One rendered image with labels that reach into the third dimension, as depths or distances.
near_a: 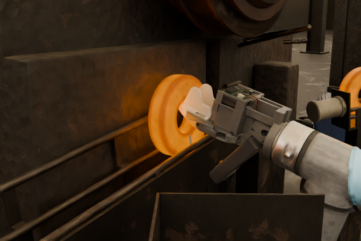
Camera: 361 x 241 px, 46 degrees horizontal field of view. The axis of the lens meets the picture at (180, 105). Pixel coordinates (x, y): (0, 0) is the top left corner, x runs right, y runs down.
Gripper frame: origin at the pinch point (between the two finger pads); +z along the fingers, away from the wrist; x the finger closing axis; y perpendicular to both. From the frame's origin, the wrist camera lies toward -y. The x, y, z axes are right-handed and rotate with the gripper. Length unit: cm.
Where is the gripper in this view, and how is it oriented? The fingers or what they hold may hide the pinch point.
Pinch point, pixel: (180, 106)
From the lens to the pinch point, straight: 78.4
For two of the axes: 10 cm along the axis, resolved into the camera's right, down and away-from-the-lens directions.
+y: 2.0, -9.1, -3.7
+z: -7.8, -3.8, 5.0
